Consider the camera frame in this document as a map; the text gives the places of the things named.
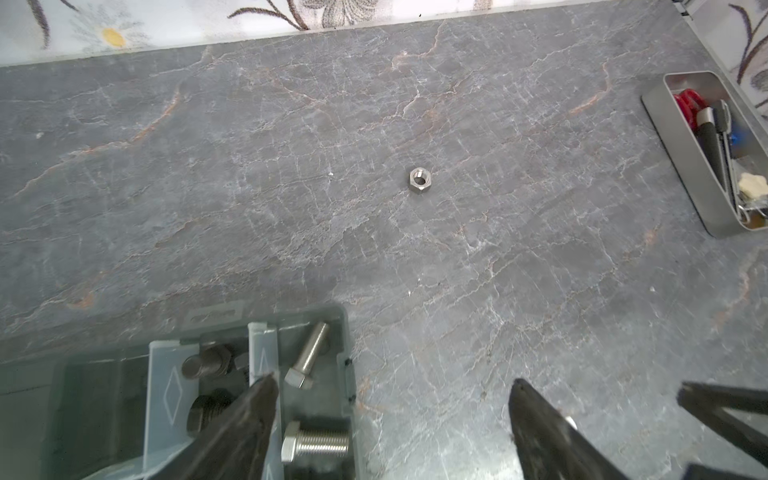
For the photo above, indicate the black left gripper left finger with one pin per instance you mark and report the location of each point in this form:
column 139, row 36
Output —
column 235, row 445

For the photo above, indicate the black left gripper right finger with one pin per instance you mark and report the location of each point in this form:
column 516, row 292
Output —
column 548, row 446

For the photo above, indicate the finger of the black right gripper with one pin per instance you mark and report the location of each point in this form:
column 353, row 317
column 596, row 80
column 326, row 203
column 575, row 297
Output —
column 709, row 404

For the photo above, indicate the black hex bolt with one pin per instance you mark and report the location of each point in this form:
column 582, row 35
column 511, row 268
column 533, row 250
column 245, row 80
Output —
column 212, row 362

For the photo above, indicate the silver hex bolt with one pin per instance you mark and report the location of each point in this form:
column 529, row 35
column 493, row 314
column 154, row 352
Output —
column 299, row 375
column 299, row 443

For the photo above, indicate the transparent grey organizer box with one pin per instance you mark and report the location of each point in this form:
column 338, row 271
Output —
column 124, row 411

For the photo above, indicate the cream flower shaped eraser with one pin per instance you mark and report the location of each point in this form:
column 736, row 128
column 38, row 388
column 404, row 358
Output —
column 752, row 187

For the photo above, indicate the grey utility knife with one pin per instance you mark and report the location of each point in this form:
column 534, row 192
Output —
column 710, row 141

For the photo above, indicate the silver hex nut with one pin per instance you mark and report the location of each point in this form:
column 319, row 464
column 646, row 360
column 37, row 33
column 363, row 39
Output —
column 420, row 180

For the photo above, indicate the red handled scissors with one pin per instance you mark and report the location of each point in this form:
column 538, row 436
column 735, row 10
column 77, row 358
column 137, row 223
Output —
column 690, row 103

